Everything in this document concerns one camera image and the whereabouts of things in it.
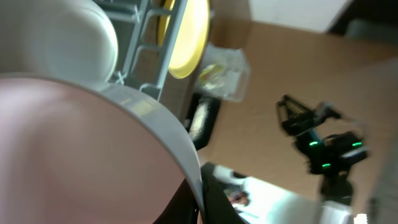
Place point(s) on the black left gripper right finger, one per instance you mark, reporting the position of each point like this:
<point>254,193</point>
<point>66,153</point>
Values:
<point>218,208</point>

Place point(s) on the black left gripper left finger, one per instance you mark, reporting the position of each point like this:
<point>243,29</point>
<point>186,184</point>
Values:
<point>182,208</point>

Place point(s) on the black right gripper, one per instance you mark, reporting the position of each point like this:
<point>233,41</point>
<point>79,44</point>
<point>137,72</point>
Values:
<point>295,118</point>

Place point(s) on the green snack wrapper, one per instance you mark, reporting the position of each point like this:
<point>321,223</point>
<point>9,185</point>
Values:
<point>209,71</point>

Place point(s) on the pink bowl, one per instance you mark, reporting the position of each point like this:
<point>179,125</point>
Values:
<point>72,154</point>

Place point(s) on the cream cup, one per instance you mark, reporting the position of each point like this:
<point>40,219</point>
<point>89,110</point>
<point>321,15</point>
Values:
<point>64,39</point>

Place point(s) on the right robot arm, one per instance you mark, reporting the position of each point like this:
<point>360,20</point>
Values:
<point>331,157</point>

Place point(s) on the grey dishwasher rack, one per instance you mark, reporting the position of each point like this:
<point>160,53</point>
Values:
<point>138,14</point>

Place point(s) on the clear plastic bin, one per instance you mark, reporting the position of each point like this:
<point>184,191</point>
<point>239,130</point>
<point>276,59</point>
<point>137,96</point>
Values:
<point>232,83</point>

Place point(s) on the black tray bin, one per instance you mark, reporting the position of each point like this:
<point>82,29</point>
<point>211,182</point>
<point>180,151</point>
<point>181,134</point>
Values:
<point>213,110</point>

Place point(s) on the brown serving tray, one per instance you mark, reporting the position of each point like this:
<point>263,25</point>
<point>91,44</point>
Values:
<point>176,94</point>

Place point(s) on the yellow plate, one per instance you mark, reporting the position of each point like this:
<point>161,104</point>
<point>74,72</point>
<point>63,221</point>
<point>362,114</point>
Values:
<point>191,39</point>

